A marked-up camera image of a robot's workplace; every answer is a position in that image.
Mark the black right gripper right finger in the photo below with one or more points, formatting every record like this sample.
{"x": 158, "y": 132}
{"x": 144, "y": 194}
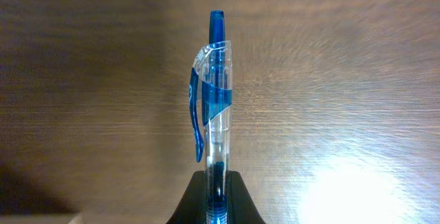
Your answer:
{"x": 241, "y": 208}

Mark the blue ballpoint pen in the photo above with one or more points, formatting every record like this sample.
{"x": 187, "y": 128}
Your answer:
{"x": 210, "y": 101}

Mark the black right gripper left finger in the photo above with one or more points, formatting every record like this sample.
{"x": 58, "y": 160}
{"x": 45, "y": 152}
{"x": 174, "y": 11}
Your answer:
{"x": 192, "y": 207}

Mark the brown cardboard box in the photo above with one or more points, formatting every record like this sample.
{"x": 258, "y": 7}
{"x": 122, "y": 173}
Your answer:
{"x": 43, "y": 219}

